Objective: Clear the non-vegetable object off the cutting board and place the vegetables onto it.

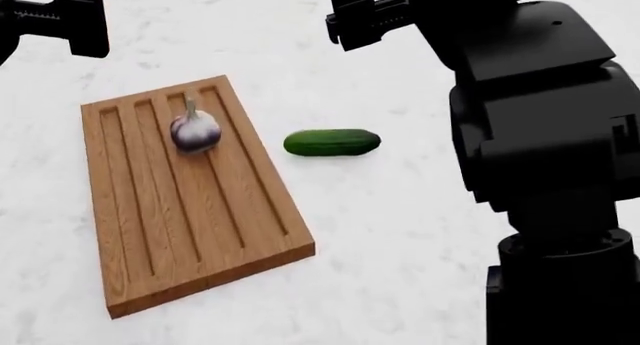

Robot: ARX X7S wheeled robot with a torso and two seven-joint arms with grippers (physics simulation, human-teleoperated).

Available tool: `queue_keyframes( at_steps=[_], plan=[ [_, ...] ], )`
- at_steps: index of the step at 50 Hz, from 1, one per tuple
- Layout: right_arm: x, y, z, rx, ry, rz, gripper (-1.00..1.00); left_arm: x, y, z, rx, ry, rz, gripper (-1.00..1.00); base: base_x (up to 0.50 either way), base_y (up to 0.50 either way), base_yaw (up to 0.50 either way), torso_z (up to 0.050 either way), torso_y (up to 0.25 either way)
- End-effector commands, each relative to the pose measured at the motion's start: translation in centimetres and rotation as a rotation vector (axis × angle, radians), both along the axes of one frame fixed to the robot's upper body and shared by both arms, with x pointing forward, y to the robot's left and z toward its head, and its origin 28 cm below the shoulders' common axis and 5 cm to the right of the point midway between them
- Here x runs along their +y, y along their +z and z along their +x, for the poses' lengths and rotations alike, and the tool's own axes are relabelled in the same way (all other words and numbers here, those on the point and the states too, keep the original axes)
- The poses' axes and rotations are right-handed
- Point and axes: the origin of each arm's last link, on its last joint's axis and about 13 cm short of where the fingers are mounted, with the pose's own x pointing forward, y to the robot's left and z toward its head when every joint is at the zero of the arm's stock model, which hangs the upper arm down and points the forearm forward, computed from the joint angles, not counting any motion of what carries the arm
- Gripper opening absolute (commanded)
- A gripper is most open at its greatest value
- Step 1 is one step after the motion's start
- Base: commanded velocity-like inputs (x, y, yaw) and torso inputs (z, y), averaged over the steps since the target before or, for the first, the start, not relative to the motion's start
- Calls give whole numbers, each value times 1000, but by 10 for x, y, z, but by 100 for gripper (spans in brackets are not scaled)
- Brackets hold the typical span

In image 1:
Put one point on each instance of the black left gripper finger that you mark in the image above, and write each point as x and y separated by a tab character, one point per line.
82	22

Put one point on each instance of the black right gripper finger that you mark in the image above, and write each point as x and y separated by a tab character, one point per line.
352	18

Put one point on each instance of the grooved wooden cutting board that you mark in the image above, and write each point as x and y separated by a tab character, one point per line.
195	206

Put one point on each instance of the green cucumber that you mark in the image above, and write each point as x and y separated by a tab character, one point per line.
330	143

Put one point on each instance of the white purple garlic bulb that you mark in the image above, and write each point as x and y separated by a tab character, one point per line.
195	133

